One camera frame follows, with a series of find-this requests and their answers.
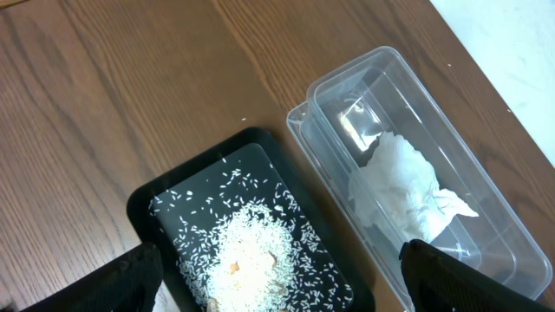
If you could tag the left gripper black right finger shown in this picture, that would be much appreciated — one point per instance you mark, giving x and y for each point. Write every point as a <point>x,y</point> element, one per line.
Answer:
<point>437,282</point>

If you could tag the pile of rice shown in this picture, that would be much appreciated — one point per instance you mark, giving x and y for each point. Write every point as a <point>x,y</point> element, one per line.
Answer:
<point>253,266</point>

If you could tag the clear plastic waste bin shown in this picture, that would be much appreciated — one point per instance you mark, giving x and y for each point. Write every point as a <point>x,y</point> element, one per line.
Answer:
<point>338,128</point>

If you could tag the white paper napkin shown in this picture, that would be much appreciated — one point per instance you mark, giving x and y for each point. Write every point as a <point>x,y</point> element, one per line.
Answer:
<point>406,187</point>

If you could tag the black tray with rice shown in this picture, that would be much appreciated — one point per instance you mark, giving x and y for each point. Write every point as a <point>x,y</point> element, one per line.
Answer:
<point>177,210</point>

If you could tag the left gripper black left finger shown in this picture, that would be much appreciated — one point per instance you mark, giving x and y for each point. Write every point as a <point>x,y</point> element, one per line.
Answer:
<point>127,284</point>

